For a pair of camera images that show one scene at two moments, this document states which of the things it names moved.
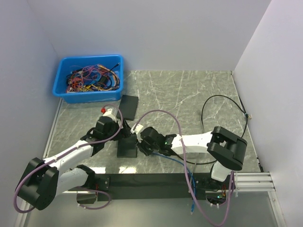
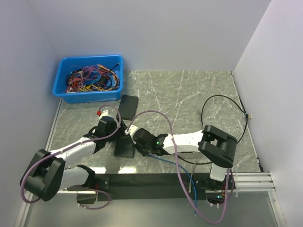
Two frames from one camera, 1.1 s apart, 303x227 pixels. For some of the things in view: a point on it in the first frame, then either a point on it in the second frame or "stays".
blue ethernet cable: [190, 173] -> [173, 162]
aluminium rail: [254, 181] stays
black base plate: [140, 187] stays
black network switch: [128, 106] stays
